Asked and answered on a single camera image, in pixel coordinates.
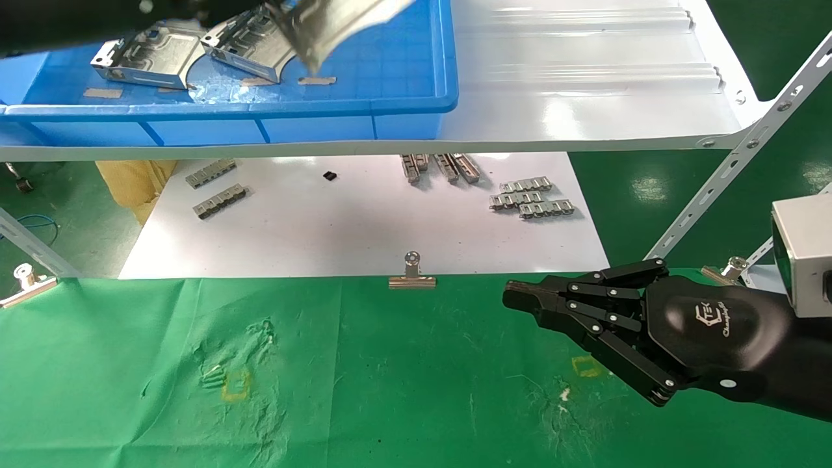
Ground yellow square tape outline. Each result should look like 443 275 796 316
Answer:
221 370 252 401

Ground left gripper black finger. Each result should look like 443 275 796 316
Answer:
262 0 301 28

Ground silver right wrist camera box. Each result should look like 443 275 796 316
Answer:
772 195 832 319

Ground small grey metal strip part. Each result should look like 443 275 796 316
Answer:
434 154 460 185
518 200 575 220
193 185 249 220
400 154 430 186
186 158 237 190
452 154 482 185
499 177 553 194
489 191 543 211

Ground silver binder clip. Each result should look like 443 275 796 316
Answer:
701 257 748 287
0 263 58 309
389 252 437 289

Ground blue cable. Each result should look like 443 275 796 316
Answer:
0 214 60 246

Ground short white perforated strut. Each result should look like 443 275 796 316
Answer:
741 237 775 287

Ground black caster wheel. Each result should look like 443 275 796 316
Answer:
5 162 34 193

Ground silver sheet metal bracket part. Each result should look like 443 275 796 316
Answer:
200 5 307 84
263 0 417 74
91 19 209 90

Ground white metal shelf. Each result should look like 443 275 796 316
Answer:
0 0 774 162

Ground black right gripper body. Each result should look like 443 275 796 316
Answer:
643 276 798 399

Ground white board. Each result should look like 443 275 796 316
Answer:
118 153 610 280

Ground yellow plastic bag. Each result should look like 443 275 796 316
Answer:
96 161 177 226

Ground long white perforated strut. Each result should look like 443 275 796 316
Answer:
647 49 832 261

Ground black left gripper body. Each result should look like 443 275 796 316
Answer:
123 0 262 31

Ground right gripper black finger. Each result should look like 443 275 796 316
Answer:
504 296 687 408
505 258 670 302

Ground grey metal frame strut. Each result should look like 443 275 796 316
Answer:
0 208 82 279

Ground blue plastic bin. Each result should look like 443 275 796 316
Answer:
0 0 459 148

